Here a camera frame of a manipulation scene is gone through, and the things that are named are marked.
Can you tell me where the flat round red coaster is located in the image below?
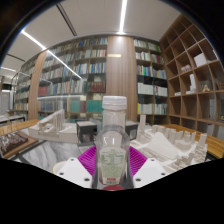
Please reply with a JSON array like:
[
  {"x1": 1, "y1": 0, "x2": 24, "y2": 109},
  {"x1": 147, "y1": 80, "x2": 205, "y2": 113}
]
[{"x1": 101, "y1": 184, "x2": 126, "y2": 192}]

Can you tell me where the wooden cubby shelf unit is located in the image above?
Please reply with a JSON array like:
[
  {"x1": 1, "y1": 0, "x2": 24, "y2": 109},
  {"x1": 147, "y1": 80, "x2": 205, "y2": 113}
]
[{"x1": 159, "y1": 14, "x2": 224, "y2": 141}]

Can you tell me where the clear plastic drink bottle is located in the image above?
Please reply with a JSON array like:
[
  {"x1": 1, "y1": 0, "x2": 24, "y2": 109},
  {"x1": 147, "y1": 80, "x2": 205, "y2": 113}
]
[{"x1": 94, "y1": 95, "x2": 132, "y2": 188}]

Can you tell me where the wide bookshelf full of books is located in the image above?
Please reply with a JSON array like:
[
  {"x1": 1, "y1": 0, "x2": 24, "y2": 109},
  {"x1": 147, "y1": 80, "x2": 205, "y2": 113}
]
[{"x1": 36, "y1": 36, "x2": 109, "y2": 123}]

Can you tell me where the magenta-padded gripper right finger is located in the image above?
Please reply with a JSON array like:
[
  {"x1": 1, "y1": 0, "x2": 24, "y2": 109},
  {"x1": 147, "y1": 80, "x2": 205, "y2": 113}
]
[{"x1": 126, "y1": 145, "x2": 168, "y2": 189}]

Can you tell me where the straight ceiling light strip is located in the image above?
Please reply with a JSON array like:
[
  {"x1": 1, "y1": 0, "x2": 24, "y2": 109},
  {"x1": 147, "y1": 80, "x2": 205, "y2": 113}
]
[{"x1": 117, "y1": 0, "x2": 130, "y2": 35}]

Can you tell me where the curved bookshelf with books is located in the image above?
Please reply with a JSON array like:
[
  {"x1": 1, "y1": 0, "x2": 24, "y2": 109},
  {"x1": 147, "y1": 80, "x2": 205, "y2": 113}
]
[{"x1": 13, "y1": 64, "x2": 35, "y2": 116}]

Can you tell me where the dark grey box model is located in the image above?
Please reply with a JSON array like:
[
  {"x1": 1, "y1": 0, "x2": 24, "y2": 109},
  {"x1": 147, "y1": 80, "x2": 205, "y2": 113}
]
[
  {"x1": 124, "y1": 119, "x2": 140, "y2": 141},
  {"x1": 75, "y1": 120, "x2": 98, "y2": 145}
]

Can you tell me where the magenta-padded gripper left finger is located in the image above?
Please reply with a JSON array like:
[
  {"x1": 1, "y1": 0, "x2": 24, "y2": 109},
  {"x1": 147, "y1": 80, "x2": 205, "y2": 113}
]
[{"x1": 54, "y1": 145, "x2": 99, "y2": 188}]

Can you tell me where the white stepped building model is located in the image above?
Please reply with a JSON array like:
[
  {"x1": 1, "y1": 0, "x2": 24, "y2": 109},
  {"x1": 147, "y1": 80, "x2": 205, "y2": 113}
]
[{"x1": 28, "y1": 109, "x2": 80, "y2": 145}]

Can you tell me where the narrow bookshelf full of books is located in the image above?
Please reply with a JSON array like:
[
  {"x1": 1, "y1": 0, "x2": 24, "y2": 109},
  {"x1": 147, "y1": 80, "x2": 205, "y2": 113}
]
[{"x1": 133, "y1": 38, "x2": 170, "y2": 118}]

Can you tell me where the white city block model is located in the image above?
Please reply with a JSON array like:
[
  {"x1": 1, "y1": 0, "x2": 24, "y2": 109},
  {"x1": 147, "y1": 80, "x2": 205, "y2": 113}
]
[{"x1": 129, "y1": 114, "x2": 210, "y2": 171}]

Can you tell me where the brown terrain model on board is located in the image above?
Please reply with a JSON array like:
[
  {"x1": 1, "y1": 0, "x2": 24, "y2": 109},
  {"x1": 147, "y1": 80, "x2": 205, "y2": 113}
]
[{"x1": 0, "y1": 130, "x2": 40, "y2": 160}]

